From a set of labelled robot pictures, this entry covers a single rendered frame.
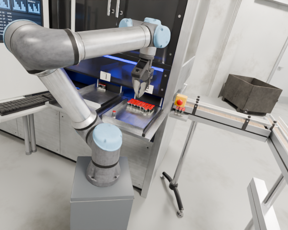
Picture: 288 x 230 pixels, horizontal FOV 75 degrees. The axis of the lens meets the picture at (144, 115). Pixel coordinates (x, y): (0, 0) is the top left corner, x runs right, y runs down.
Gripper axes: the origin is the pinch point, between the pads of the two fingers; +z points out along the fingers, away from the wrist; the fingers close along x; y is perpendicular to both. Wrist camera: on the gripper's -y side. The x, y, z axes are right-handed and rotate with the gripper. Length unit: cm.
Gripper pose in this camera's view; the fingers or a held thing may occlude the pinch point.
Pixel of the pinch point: (138, 95)
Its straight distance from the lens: 95.7
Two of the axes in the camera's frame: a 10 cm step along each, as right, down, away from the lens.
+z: -1.8, 8.9, 4.3
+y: 3.3, -3.6, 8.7
